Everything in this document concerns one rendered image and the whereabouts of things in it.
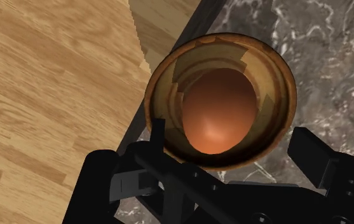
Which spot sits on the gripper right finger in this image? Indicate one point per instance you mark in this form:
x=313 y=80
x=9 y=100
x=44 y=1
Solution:
x=334 y=173

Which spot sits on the brown wooden bowl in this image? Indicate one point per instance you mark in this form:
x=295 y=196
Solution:
x=275 y=93

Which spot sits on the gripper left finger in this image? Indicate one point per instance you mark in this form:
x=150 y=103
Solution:
x=152 y=173

